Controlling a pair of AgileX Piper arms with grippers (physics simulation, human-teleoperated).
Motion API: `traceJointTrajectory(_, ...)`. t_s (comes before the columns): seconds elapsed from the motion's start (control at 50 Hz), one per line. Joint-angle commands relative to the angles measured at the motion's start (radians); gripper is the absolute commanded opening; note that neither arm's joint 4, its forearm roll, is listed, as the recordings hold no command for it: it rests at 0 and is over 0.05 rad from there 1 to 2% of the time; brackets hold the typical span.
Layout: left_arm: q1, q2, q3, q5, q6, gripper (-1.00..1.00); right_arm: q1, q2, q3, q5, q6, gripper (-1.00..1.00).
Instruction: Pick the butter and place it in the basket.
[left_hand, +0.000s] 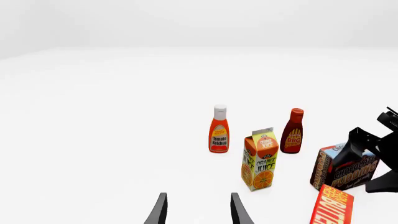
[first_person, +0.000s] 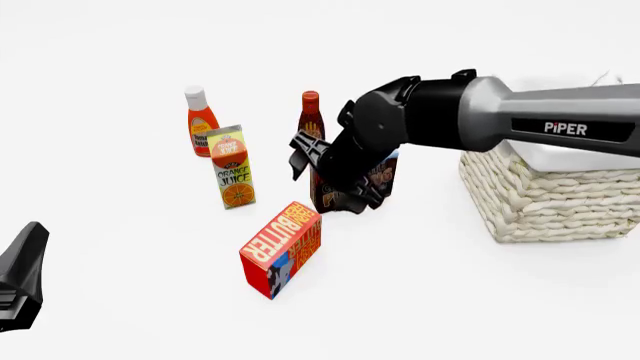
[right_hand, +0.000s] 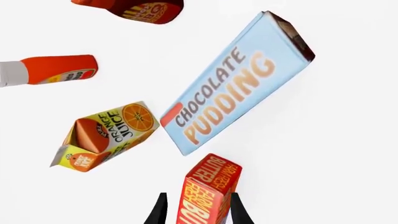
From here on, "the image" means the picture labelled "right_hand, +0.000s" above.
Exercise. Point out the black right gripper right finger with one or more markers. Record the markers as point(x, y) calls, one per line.
point(240, 213)

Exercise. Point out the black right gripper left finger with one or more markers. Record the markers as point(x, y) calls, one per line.
point(159, 213)

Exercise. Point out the red butter box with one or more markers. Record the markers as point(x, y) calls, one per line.
point(205, 193)

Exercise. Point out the orange juice carton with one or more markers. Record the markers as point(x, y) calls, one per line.
point(105, 137)

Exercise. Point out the blue chocolate pudding box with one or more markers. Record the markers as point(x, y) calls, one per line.
point(230, 88)

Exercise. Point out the red ketchup bottle white cap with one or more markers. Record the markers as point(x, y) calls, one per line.
point(56, 70)

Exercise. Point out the dark brown sauce bottle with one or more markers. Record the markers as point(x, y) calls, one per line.
point(143, 10)

